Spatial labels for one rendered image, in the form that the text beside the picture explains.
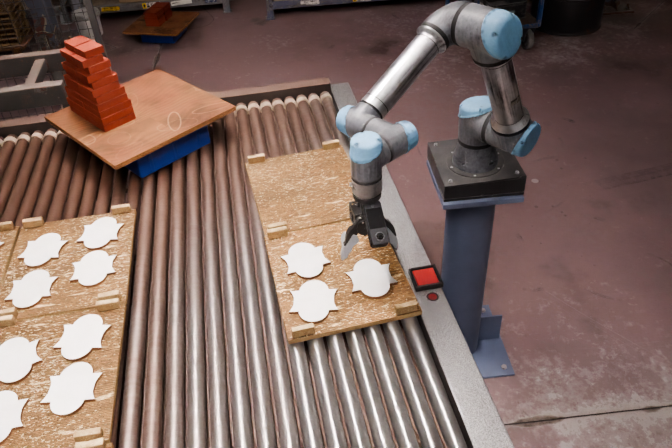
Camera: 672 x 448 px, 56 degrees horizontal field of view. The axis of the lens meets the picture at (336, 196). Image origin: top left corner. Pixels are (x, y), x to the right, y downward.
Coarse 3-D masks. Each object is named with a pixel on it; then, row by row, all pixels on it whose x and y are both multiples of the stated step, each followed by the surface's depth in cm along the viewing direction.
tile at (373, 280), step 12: (360, 264) 175; (372, 264) 175; (384, 264) 175; (348, 276) 173; (360, 276) 172; (372, 276) 171; (384, 276) 171; (360, 288) 168; (372, 288) 168; (384, 288) 168
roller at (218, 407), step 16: (208, 128) 245; (208, 144) 235; (208, 160) 226; (208, 176) 218; (208, 192) 210; (208, 208) 203; (208, 224) 197; (208, 240) 191; (208, 256) 185; (208, 272) 180; (208, 288) 175; (208, 304) 170; (208, 320) 166; (208, 336) 162; (208, 352) 158; (208, 368) 154; (224, 368) 154; (208, 384) 151; (224, 384) 150; (224, 400) 146; (224, 416) 143; (224, 432) 139
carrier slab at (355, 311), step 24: (264, 240) 188; (288, 240) 186; (312, 240) 186; (336, 240) 185; (360, 240) 185; (336, 264) 177; (288, 288) 171; (336, 288) 170; (408, 288) 168; (288, 312) 164; (336, 312) 163; (360, 312) 163; (384, 312) 162; (288, 336) 157; (312, 336) 158
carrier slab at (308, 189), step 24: (264, 168) 217; (288, 168) 216; (312, 168) 216; (336, 168) 215; (264, 192) 206; (288, 192) 205; (312, 192) 205; (336, 192) 204; (264, 216) 196; (288, 216) 195; (312, 216) 195; (336, 216) 194
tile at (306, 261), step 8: (296, 248) 182; (304, 248) 182; (312, 248) 182; (320, 248) 181; (288, 256) 179; (296, 256) 179; (304, 256) 179; (312, 256) 179; (320, 256) 179; (288, 264) 177; (296, 264) 177; (304, 264) 176; (312, 264) 176; (320, 264) 176; (328, 264) 177; (288, 272) 174; (296, 272) 174; (304, 272) 174; (312, 272) 174; (320, 272) 174
